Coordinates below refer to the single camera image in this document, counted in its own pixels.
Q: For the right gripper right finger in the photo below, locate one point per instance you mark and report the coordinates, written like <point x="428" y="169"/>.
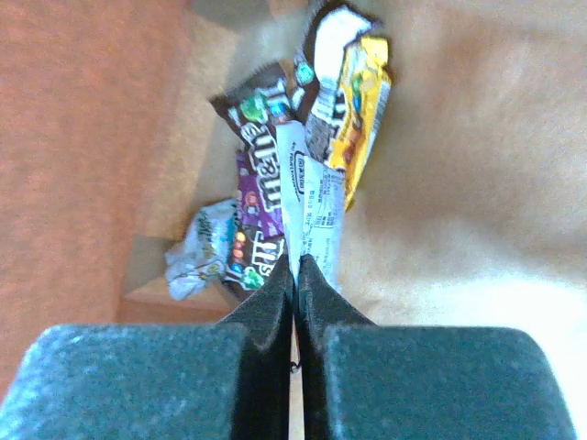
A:
<point x="365" y="381"/>

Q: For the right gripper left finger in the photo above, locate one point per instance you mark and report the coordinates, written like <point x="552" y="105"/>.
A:
<point x="228" y="380"/>

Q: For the red brown paper bag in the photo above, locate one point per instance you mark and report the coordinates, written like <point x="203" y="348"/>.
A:
<point x="472" y="210"/>

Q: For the yellow m&m's pack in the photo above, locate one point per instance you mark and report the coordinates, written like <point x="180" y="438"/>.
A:
<point x="364" y="87"/>

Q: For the silver white snack wrapper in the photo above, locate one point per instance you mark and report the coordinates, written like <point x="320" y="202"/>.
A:
<point x="202" y="256"/>

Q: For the purple candy pack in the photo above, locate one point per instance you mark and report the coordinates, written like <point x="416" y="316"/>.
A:
<point x="251" y="210"/>

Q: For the brown m&m's pack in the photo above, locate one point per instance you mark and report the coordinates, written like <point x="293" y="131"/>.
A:
<point x="253" y="109"/>

